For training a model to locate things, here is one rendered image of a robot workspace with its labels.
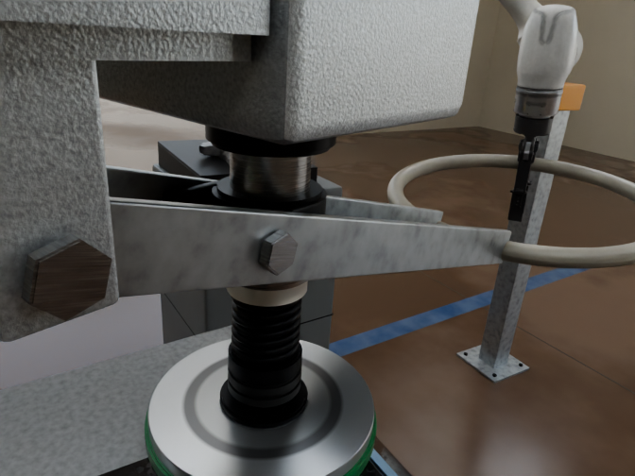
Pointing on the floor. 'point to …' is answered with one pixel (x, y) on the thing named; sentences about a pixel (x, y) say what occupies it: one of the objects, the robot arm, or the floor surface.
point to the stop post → (535, 203)
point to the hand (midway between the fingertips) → (518, 203)
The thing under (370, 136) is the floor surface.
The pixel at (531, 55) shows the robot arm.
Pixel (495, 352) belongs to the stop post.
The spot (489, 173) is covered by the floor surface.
